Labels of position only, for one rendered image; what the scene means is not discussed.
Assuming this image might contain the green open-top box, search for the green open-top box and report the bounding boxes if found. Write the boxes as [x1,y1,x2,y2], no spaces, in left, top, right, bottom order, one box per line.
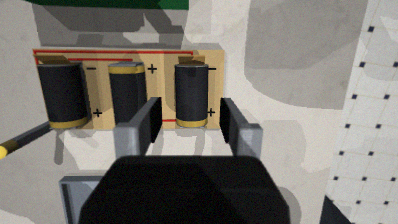
[24,0,189,10]

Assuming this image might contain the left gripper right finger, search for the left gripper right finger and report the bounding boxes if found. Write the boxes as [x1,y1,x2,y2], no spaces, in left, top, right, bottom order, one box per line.
[219,98,264,160]

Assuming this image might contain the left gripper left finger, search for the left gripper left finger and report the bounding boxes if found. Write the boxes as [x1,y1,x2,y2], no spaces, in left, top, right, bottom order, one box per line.
[113,97,162,160]

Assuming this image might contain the tan battery holder board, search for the tan battery holder board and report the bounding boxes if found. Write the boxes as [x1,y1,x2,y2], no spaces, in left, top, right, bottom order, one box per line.
[0,48,225,159]

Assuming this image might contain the black battery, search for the black battery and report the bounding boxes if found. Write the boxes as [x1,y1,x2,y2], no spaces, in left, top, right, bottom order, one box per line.
[37,64,88,129]
[174,64,209,128]
[108,64,147,126]

